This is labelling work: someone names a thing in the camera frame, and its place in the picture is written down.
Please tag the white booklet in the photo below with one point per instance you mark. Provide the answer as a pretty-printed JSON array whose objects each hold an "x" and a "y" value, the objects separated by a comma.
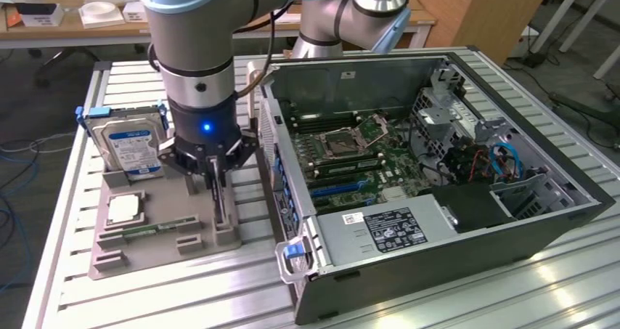
[{"x": 291, "y": 16}]

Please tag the black expansion slot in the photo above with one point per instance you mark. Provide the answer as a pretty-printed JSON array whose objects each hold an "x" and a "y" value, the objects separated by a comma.
[{"x": 339, "y": 178}]

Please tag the white boxes on desk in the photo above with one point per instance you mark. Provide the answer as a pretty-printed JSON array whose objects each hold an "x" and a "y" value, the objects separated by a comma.
[{"x": 102, "y": 15}]

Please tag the blue expansion slot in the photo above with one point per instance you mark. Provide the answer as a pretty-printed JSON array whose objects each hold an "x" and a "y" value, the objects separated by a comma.
[{"x": 339, "y": 190}]

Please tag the wooden cabinet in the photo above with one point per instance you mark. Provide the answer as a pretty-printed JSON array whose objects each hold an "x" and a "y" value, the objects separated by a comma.
[{"x": 494, "y": 16}]

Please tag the grey parts rack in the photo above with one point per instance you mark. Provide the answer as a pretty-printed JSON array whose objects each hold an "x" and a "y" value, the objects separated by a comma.
[{"x": 165, "y": 205}]

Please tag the white table frame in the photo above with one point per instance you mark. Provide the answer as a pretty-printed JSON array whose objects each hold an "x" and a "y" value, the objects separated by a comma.
[{"x": 557, "y": 16}]

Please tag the blue case latch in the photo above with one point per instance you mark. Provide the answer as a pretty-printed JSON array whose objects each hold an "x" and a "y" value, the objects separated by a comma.
[{"x": 293, "y": 252}]

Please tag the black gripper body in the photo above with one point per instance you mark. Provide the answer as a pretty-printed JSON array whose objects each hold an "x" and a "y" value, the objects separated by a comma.
[{"x": 206, "y": 129}]

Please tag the small white box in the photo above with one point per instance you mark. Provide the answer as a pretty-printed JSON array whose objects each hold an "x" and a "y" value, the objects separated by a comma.
[{"x": 134, "y": 15}]

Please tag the CPU socket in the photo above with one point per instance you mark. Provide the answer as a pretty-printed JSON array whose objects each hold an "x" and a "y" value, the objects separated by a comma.
[{"x": 342, "y": 144}]

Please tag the grey disk bay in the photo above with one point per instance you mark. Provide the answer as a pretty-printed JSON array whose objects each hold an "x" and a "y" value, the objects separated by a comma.
[{"x": 533, "y": 194}]

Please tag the white box with black lid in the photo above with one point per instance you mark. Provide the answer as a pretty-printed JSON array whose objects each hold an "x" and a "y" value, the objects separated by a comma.
[{"x": 42, "y": 18}]

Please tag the green motherboard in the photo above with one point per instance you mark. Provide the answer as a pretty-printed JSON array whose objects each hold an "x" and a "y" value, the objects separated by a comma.
[{"x": 393, "y": 165}]

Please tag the black power adapter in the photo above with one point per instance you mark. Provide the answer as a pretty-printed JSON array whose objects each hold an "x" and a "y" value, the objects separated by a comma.
[{"x": 535, "y": 60}]

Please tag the silver CPU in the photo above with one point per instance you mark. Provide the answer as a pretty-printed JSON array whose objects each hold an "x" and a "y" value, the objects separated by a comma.
[{"x": 123, "y": 209}]

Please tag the orange box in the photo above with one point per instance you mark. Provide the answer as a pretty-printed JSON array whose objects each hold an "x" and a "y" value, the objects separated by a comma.
[{"x": 13, "y": 19}]

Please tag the metal socket cover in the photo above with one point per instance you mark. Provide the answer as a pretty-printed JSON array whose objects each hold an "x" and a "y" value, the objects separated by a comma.
[{"x": 373, "y": 129}]

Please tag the wooden desk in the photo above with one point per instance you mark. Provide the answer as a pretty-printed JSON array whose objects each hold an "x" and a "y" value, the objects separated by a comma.
[{"x": 63, "y": 32}]

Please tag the metal disk bay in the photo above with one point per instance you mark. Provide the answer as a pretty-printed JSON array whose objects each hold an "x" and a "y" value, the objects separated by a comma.
[{"x": 437, "y": 125}]

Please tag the grey power supply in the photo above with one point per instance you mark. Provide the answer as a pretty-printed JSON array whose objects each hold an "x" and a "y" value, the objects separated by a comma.
[{"x": 349, "y": 242}]

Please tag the green RAM stick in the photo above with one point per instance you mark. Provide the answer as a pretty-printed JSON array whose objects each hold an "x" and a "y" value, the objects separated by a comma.
[
  {"x": 349, "y": 165},
  {"x": 155, "y": 228}
]

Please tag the silver chipset heatsink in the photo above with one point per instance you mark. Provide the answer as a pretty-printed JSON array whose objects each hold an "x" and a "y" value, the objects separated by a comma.
[{"x": 398, "y": 194}]

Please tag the black open PC case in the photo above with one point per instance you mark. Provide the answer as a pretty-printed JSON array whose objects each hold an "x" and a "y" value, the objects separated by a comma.
[{"x": 437, "y": 278}]

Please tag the black graphics card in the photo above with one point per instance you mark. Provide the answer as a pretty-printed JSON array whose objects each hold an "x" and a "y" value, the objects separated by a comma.
[{"x": 223, "y": 211}]

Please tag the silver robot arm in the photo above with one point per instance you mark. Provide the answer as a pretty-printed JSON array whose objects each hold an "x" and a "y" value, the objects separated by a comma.
[{"x": 194, "y": 53}]

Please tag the hard disk with blue caddy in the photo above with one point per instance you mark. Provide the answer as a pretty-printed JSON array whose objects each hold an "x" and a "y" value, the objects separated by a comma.
[{"x": 131, "y": 151}]

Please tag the black office chair base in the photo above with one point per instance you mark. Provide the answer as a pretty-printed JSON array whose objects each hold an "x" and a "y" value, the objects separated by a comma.
[{"x": 63, "y": 58}]

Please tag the black floor stand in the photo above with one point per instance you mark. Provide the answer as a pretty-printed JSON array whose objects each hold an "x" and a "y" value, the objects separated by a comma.
[{"x": 591, "y": 107}]

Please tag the blue slot clip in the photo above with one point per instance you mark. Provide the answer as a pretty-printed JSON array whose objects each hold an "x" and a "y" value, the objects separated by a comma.
[
  {"x": 285, "y": 189},
  {"x": 277, "y": 158}
]

